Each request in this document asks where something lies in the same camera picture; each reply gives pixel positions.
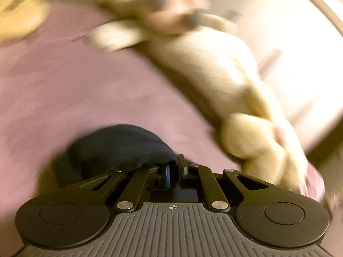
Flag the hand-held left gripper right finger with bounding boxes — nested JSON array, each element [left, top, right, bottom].
[[177, 154, 270, 213]]

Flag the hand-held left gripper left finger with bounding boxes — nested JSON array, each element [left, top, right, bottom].
[[76, 163, 173, 213]]

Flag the navy blue garment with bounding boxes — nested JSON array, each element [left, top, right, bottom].
[[55, 124, 179, 188]]

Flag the cream flower plush pillow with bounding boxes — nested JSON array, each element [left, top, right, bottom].
[[142, 13, 308, 190]]

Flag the pink bed blanket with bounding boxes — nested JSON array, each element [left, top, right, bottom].
[[0, 0, 326, 247]]

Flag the cream plush toy grey paws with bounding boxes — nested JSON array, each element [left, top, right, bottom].
[[91, 0, 236, 51]]

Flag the white wardrobe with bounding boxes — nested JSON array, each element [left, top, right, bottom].
[[212, 0, 343, 153]]

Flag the yellow orange plush toy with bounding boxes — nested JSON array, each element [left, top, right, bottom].
[[0, 0, 50, 42]]

